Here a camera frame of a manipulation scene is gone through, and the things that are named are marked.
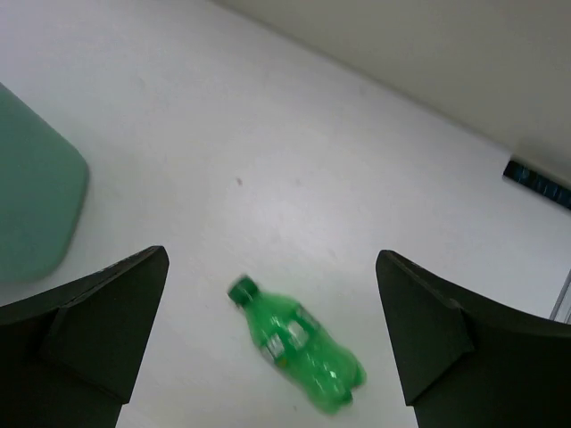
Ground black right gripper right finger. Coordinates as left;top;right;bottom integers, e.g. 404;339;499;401
376;250;570;427

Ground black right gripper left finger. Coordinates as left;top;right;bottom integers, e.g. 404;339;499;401
1;246;170;427

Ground green plastic bottle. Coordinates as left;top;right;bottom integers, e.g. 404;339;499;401
228;276;367;415

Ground green plastic waste bin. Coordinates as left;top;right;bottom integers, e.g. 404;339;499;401
1;86;89;284

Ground right corner label sticker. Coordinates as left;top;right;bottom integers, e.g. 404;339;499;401
502;158;570;210

